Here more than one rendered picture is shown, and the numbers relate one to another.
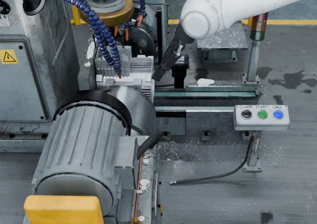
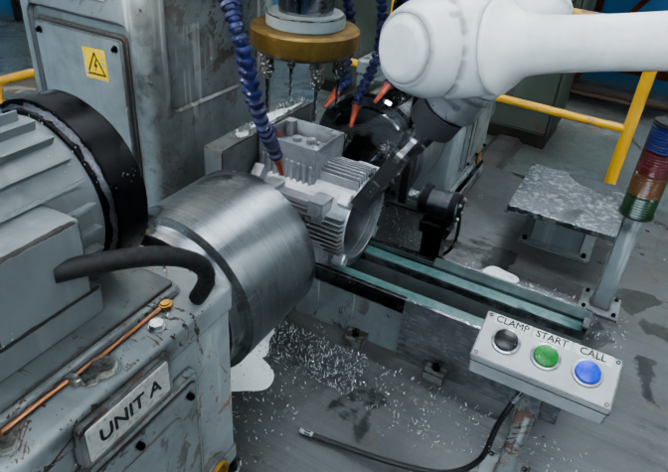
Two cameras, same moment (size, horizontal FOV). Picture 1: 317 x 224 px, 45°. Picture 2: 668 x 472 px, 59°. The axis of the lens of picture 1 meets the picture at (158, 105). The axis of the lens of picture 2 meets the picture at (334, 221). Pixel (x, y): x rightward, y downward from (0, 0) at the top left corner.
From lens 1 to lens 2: 0.53 m
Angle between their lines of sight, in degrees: 20
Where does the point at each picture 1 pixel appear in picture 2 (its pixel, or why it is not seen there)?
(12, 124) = not seen: hidden behind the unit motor
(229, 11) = (498, 38)
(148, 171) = (141, 346)
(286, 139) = (620, 459)
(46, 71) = (151, 113)
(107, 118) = (50, 156)
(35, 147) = not seen: hidden behind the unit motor
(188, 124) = (405, 330)
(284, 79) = not seen: outside the picture
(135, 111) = (248, 230)
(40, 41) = (149, 47)
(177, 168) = (337, 408)
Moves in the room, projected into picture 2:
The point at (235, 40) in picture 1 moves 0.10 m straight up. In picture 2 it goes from (594, 217) to (608, 178)
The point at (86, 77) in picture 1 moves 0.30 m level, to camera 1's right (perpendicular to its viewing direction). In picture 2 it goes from (219, 150) to (388, 199)
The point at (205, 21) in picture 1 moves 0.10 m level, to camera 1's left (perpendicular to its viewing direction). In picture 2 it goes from (422, 39) to (330, 21)
